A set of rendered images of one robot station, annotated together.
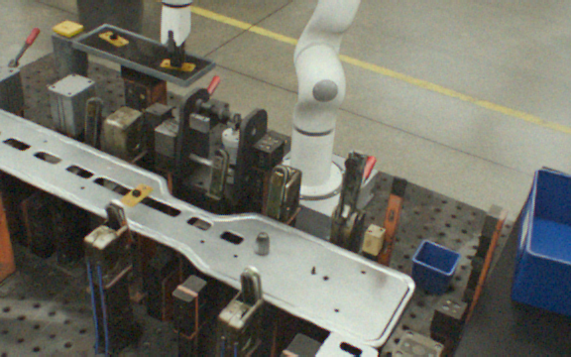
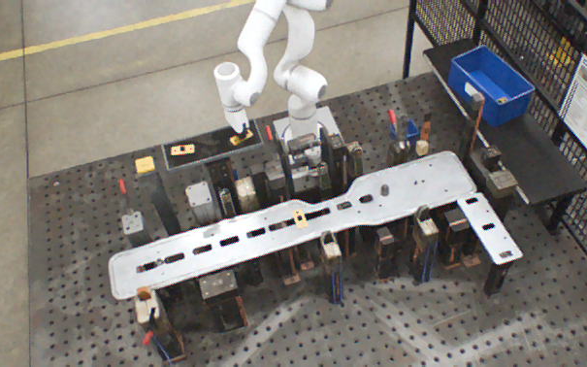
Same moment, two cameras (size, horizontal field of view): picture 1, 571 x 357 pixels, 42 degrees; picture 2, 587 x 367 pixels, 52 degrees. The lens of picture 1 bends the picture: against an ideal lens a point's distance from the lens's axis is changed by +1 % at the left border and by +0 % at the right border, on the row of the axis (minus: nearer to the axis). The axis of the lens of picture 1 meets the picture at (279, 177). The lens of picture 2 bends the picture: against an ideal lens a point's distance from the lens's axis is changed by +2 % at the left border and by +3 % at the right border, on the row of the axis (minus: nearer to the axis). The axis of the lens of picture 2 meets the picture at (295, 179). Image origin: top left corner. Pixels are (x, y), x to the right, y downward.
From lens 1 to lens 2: 1.39 m
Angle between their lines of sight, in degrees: 31
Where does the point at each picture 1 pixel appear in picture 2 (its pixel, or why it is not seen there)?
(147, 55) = (215, 144)
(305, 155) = (309, 128)
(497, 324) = (504, 143)
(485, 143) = not seen: hidden behind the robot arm
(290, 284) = (416, 196)
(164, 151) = (277, 186)
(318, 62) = (310, 80)
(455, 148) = not seen: hidden behind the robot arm
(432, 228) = (371, 115)
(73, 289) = (279, 289)
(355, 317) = (455, 186)
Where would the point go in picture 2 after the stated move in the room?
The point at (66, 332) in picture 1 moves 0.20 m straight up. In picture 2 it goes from (309, 309) to (305, 284)
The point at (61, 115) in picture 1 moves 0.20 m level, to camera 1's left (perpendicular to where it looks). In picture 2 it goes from (206, 214) to (162, 249)
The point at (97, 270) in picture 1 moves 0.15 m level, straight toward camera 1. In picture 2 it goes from (338, 265) to (376, 282)
